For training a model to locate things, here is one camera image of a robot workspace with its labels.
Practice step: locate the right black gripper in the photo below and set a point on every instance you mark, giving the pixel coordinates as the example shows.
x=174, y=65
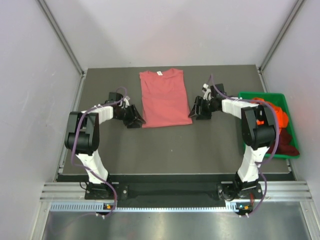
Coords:
x=195, y=111

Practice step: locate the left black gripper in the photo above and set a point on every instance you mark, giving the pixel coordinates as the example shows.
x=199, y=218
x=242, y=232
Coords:
x=131, y=121

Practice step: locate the pink t shirt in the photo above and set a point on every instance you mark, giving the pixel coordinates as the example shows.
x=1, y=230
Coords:
x=164, y=99

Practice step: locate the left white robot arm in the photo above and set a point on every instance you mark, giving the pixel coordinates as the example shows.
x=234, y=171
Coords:
x=82, y=137

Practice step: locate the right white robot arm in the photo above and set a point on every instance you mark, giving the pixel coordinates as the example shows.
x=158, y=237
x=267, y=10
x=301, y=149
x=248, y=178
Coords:
x=258, y=130

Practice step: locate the green plastic bin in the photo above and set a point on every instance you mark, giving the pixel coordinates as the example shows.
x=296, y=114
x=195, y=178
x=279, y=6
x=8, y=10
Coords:
x=279, y=100

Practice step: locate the orange t shirt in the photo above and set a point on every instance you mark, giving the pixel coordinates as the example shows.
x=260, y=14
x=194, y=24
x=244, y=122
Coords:
x=282, y=117

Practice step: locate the maroon t shirt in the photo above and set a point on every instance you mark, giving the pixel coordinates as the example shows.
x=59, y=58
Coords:
x=284, y=145

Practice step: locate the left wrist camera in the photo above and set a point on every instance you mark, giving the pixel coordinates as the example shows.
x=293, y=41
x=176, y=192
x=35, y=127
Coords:
x=125, y=103

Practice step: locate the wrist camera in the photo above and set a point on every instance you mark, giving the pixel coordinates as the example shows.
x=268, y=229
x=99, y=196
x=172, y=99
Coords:
x=207, y=92
x=125, y=103

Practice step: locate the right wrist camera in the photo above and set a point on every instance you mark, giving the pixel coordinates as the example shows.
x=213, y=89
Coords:
x=207, y=92

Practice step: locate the grey slotted cable duct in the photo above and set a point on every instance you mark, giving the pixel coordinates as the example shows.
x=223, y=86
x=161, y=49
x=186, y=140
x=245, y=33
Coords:
x=101, y=207

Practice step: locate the left aluminium frame post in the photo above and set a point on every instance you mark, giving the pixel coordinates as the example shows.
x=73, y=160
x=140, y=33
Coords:
x=60, y=35

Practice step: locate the aluminium frame post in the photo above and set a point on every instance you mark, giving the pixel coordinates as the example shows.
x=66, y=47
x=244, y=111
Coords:
x=60, y=35
x=298, y=5

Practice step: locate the aluminium front rail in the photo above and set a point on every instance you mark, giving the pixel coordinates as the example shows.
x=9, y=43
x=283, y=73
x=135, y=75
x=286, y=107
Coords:
x=276, y=191

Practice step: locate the right aluminium frame post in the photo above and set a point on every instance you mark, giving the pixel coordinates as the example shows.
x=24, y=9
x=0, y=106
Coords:
x=298, y=5

